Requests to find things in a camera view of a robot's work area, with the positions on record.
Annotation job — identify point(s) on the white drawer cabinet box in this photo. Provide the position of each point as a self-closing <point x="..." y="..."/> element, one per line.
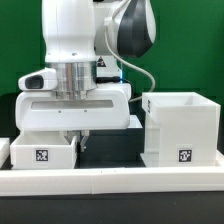
<point x="181" y="129"/>

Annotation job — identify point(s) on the white right fence rail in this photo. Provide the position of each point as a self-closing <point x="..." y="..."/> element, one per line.
<point x="219" y="159"/>

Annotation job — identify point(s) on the white left fence rail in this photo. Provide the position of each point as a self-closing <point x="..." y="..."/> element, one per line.
<point x="4" y="150"/>

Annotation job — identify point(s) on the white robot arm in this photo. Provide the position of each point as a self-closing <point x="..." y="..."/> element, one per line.
<point x="66" y="99"/>

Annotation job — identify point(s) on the white front drawer tray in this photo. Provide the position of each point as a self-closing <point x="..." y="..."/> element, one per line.
<point x="43" y="150"/>

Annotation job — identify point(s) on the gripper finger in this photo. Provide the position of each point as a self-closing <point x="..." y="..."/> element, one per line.
<point x="85" y="135"/>
<point x="69" y="135"/>

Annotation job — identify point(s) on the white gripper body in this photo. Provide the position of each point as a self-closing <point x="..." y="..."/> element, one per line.
<point x="105" y="108"/>

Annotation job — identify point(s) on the marker sheet on table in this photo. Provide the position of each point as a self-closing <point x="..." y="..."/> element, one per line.
<point x="134" y="122"/>

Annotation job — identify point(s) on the white fence rail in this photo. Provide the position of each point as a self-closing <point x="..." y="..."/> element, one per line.
<point x="106" y="181"/>
<point x="4" y="150"/>
<point x="219" y="159"/>

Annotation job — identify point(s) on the white front fence rail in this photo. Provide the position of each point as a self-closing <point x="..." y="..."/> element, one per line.
<point x="106" y="181"/>

